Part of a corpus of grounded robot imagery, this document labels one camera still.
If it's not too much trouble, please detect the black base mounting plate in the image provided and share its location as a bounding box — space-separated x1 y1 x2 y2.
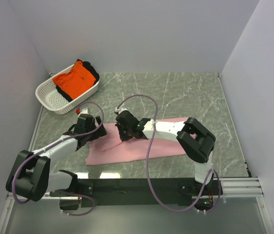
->
50 178 222 211

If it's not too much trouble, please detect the white perforated plastic basket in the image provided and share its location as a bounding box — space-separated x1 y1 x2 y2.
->
35 64 100 115

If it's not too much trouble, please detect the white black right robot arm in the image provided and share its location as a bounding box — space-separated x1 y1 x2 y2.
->
115 108 216 185

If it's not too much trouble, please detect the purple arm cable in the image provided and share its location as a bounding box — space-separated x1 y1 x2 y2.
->
12 101 105 217
116 94 223 212

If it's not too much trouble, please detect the aluminium extrusion rail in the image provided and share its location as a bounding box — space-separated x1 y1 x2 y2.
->
220 177 264 197

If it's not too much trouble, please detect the black t shirt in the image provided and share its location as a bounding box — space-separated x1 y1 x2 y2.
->
55 58 100 102

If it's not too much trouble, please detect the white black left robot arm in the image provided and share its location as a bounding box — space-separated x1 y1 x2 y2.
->
6 113 107 204

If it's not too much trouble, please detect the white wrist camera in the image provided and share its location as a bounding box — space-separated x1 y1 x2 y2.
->
114 107 127 115
75 108 89 115

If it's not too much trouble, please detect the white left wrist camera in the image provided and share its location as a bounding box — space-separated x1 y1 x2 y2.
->
75 108 89 115

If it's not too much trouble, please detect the orange t shirt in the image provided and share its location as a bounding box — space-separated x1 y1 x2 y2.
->
52 60 96 100

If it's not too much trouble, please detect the pink t shirt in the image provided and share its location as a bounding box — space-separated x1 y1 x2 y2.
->
85 123 184 166

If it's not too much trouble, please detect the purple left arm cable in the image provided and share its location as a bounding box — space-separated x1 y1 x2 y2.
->
12 101 105 217

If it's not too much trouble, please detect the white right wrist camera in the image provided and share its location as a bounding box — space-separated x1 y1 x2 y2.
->
114 107 127 115

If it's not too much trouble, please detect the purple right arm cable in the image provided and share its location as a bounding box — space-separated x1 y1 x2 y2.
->
116 94 223 212

